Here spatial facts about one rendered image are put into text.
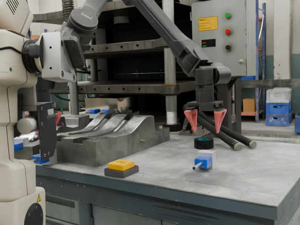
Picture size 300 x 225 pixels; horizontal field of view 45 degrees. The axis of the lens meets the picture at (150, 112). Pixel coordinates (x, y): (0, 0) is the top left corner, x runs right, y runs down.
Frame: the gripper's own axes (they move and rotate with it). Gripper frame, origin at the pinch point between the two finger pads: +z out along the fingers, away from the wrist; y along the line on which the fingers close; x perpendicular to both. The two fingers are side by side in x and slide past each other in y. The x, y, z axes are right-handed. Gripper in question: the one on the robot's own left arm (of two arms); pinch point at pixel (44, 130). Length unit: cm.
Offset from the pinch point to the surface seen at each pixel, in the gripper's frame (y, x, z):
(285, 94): 49, -580, 35
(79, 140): -8.6, -8.4, 4.6
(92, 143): -18.3, -4.8, 4.4
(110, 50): 38, -86, -33
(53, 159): -2.2, -1.1, 10.6
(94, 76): 108, -148, -16
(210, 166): -56, -19, 12
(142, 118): -18.3, -35.3, -0.4
